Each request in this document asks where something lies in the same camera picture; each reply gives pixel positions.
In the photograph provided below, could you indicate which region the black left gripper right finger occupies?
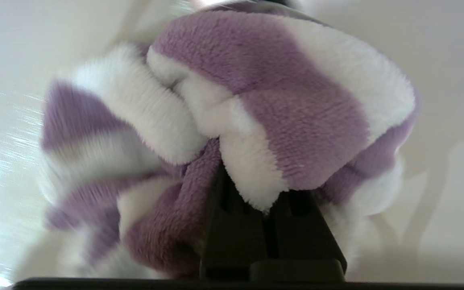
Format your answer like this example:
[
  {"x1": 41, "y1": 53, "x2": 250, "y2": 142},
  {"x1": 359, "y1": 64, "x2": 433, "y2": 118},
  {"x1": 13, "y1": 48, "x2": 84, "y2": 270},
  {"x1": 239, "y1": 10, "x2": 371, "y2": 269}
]
[{"x1": 250, "y1": 188, "x2": 348, "y2": 282}]

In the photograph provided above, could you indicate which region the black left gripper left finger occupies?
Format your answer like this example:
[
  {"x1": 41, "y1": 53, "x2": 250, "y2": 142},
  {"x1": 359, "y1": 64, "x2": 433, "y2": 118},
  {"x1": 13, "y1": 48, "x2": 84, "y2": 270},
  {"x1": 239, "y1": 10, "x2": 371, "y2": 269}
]
[{"x1": 199, "y1": 166, "x2": 267, "y2": 281}]

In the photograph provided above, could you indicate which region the purple white striped towel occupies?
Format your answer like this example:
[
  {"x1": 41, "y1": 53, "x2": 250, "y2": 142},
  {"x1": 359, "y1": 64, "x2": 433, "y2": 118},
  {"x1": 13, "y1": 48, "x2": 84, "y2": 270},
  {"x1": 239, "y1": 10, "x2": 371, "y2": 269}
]
[{"x1": 39, "y1": 0, "x2": 420, "y2": 281}]

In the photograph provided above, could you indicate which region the beige wash basin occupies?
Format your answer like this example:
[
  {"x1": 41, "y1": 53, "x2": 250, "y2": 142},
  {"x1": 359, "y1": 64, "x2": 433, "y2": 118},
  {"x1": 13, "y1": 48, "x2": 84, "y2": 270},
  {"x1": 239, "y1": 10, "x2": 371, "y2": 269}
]
[{"x1": 0, "y1": 0, "x2": 464, "y2": 290}]

